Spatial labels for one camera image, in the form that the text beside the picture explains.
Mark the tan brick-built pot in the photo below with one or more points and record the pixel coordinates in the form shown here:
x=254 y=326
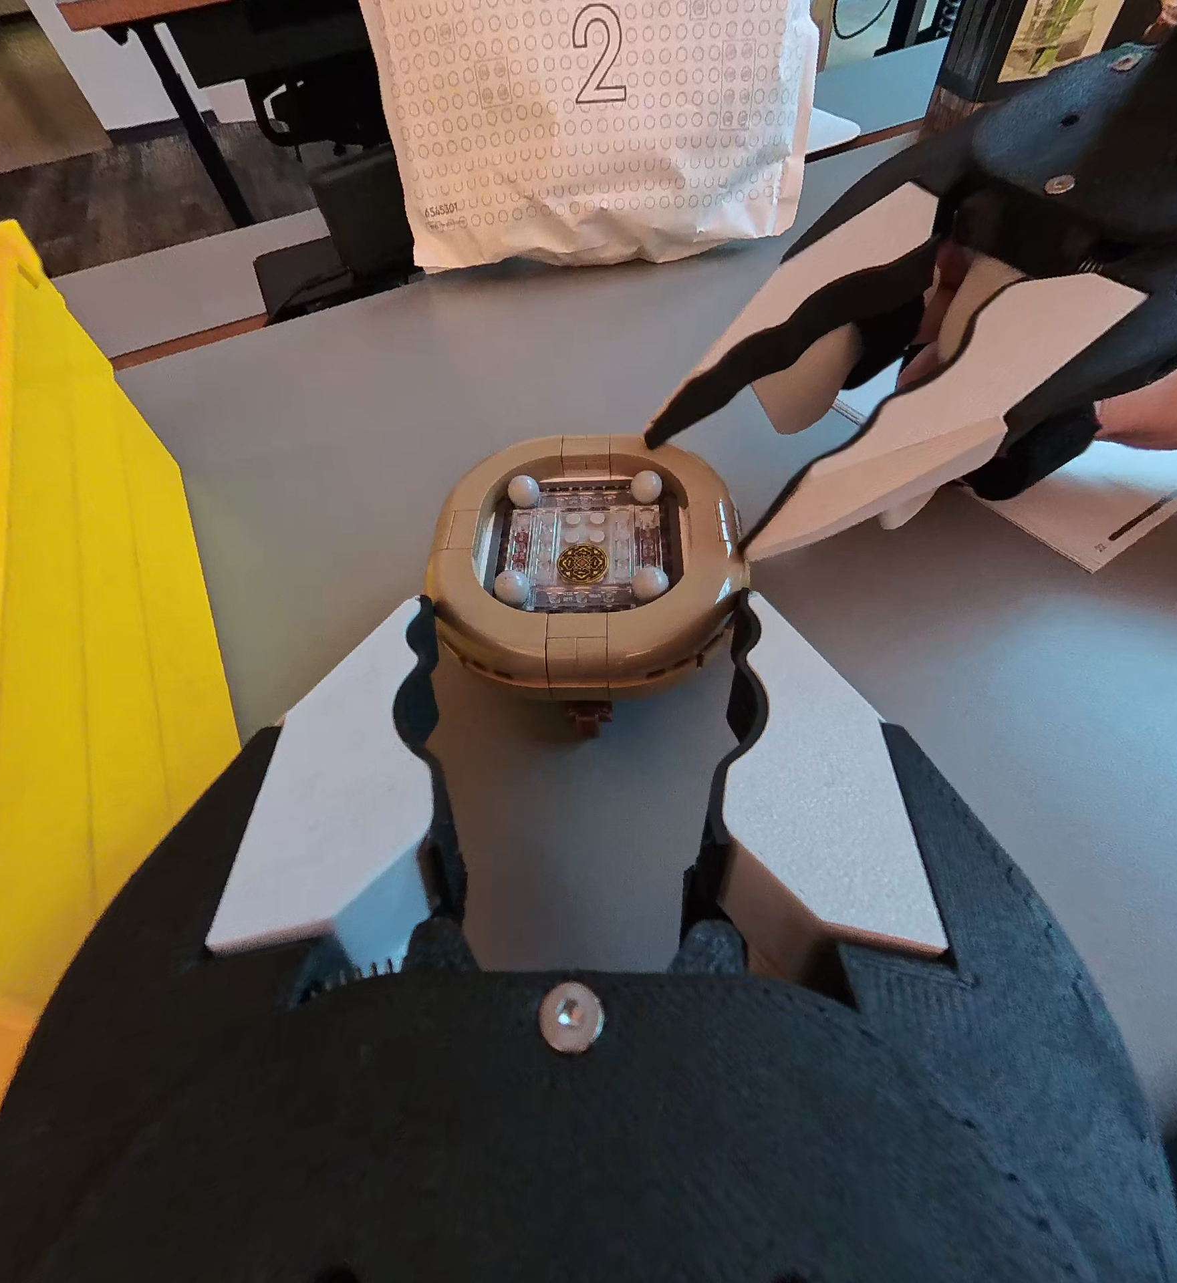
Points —
x=587 y=642

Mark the yellow plastic bin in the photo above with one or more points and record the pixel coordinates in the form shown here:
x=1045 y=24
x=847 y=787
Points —
x=65 y=601

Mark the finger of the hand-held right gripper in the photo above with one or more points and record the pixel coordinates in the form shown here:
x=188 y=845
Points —
x=827 y=271
x=1008 y=371

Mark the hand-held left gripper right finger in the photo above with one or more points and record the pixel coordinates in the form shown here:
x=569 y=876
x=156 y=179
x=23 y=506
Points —
x=820 y=803

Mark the building instruction booklet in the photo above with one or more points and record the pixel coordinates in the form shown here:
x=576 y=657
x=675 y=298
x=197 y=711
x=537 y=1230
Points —
x=1131 y=499

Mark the grey desk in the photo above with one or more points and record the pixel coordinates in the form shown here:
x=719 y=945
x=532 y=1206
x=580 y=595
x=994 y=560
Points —
x=349 y=422

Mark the white numbered paper bag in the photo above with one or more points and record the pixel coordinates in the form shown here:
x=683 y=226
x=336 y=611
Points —
x=599 y=151

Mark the black bamboo picture box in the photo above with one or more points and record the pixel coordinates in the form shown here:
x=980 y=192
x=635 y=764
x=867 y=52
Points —
x=970 y=40

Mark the grey wood-edged table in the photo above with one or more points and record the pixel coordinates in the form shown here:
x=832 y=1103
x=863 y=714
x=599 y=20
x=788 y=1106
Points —
x=168 y=291
x=117 y=10

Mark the person's right hand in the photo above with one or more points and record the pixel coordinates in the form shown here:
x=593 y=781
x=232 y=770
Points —
x=1169 y=409

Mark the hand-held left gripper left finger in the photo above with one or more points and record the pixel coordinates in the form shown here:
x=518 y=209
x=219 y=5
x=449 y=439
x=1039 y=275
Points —
x=329 y=803

